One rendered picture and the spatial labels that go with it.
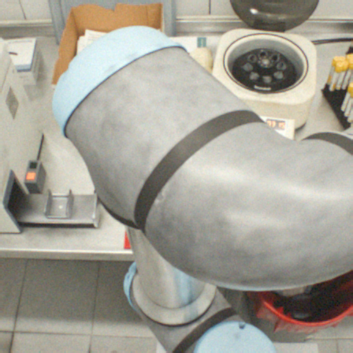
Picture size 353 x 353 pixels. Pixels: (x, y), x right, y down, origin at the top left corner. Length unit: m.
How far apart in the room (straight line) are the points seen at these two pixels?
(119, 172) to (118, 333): 1.57
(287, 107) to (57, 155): 0.54
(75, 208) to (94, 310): 0.93
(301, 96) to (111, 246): 0.53
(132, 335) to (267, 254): 1.59
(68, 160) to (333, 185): 0.91
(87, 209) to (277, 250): 0.77
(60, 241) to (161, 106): 0.77
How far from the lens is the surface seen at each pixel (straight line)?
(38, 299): 1.98
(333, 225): 0.30
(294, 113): 1.11
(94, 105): 0.34
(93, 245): 1.03
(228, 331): 0.67
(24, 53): 1.35
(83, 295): 1.94
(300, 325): 1.44
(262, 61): 1.15
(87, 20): 1.33
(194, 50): 1.22
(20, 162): 1.07
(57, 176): 1.13
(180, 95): 0.31
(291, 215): 0.28
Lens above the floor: 1.79
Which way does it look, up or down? 56 degrees down
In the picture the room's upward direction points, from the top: 5 degrees counter-clockwise
